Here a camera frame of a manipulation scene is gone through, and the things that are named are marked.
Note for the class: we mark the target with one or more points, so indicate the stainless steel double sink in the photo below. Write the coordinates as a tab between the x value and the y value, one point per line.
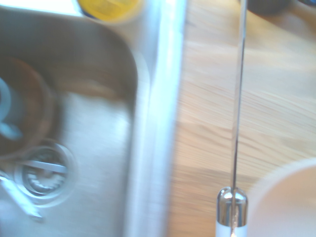
98	123

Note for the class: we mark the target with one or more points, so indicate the metal sink drain strainer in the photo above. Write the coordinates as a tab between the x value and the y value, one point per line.
44	184

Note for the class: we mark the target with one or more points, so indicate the disinfecting wipes canister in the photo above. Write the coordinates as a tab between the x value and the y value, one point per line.
111	10

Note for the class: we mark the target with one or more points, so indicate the brown bowl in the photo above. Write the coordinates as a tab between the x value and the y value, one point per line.
34	98

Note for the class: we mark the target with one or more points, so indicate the cream ceramic bowl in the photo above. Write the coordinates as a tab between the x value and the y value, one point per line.
284	202

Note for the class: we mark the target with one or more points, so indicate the black mug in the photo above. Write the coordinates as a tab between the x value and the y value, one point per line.
269	6

